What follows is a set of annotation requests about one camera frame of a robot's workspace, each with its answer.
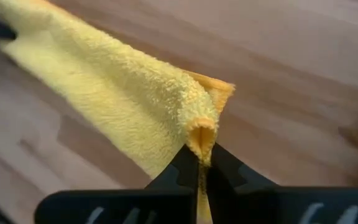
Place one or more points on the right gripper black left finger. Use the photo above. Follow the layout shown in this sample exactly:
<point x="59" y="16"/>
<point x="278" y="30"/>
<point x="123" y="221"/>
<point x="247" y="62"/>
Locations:
<point x="172" y="199"/>

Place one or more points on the yellow microfiber towel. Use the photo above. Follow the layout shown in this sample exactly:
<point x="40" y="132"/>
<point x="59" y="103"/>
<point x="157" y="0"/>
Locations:
<point x="120" y="102"/>

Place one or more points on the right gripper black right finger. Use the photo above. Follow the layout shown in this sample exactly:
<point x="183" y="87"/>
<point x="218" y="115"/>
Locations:
<point x="244" y="202"/>

